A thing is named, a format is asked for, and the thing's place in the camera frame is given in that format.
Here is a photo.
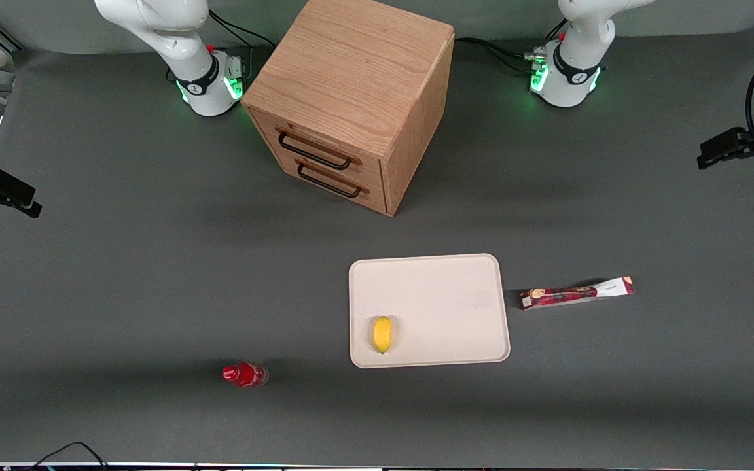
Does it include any red cookie box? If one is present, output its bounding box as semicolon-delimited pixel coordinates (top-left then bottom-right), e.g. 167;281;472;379
520;276;635;311

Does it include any beige rectangular tray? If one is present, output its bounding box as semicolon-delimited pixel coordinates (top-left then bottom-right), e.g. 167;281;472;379
348;253;511;370

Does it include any wooden two-drawer cabinet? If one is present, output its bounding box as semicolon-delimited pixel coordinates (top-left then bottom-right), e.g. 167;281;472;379
241;0;456;217

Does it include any yellow lemon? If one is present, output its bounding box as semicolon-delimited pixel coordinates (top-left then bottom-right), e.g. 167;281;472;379
372;316;395;355

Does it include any black left base cable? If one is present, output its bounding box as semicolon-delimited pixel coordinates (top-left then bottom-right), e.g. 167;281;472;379
454;20;569;74

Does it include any black base cable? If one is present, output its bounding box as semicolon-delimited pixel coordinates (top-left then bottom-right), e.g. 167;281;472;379
454;20;569;74
207;9;276;50

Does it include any black cable at table edge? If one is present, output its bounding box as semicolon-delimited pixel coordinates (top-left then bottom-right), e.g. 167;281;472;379
20;441;111;470

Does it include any black right base cable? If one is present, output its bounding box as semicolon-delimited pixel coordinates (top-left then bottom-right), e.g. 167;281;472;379
207;9;276;50

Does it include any black drawer handle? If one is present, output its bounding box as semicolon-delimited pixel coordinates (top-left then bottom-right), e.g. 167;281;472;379
277;129;354;171
296;163;363;200

